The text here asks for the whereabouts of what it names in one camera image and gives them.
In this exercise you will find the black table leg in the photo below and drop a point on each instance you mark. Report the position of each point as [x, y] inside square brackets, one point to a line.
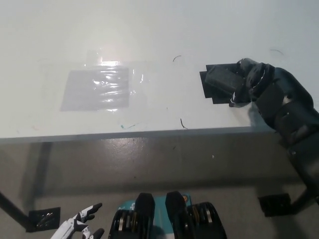
[300, 198]
[12, 209]

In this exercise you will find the black tape mark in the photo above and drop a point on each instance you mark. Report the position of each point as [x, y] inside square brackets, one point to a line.
[216, 98]

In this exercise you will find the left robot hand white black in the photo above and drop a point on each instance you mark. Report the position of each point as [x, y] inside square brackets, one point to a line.
[72, 224]

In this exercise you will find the clear plastic film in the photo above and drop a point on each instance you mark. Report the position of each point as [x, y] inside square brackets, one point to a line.
[143, 99]

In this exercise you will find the black table foot plate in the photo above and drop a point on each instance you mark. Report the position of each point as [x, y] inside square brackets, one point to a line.
[43, 220]
[274, 205]

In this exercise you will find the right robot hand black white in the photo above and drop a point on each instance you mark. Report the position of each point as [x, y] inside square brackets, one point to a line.
[259, 79]

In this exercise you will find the grey paper sheet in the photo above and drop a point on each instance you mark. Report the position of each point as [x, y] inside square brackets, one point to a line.
[79, 94]

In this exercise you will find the dark grey whiteboard eraser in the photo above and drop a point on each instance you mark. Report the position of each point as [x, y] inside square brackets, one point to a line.
[221, 78]

